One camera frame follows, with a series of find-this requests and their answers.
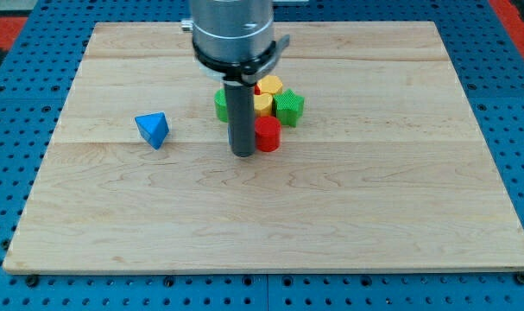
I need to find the black clamp ring mount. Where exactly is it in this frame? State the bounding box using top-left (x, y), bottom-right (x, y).
top-left (193, 35), bottom-right (290, 85)

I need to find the green star block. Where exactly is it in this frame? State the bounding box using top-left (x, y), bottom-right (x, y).
top-left (274, 89), bottom-right (305, 127)

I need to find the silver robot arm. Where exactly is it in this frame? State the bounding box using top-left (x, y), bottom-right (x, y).
top-left (181, 0), bottom-right (290, 157)

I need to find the red cylinder block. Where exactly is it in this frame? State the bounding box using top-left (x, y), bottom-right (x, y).
top-left (255, 116), bottom-right (281, 152)

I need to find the green round block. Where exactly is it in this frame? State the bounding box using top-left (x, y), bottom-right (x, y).
top-left (214, 88), bottom-right (228, 123)

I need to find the wooden board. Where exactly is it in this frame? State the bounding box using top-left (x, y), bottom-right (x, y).
top-left (3, 22), bottom-right (524, 275)

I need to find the blue triangular prism block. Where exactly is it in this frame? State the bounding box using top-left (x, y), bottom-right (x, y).
top-left (134, 112), bottom-right (170, 149)

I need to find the yellow hexagon block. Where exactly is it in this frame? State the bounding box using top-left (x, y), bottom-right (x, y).
top-left (257, 75), bottom-right (283, 95)

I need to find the yellow cylinder block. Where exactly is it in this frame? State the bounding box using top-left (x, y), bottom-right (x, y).
top-left (254, 93), bottom-right (274, 117)

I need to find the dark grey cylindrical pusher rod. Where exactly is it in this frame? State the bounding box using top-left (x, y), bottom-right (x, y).
top-left (224, 83), bottom-right (256, 157)

